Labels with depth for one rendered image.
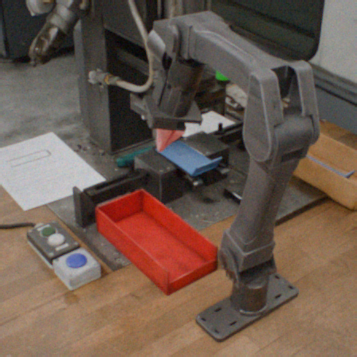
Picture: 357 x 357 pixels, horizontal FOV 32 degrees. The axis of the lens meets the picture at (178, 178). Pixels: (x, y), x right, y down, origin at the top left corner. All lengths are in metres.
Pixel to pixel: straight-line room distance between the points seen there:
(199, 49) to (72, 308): 0.51
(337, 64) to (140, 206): 0.79
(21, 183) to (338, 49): 0.96
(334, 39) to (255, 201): 0.97
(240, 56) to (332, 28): 0.97
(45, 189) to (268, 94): 0.76
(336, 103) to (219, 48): 0.96
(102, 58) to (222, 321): 0.70
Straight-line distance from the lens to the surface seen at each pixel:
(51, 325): 1.14
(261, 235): 1.02
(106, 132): 1.58
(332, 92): 1.86
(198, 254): 1.25
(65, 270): 1.19
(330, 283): 1.23
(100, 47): 1.48
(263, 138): 0.87
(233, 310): 1.13
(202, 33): 0.99
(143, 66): 1.39
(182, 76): 1.07
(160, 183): 1.36
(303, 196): 1.42
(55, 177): 1.52
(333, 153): 1.57
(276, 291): 1.18
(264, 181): 0.93
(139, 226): 1.32
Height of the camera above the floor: 1.70
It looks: 33 degrees down
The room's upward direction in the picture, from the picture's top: straight up
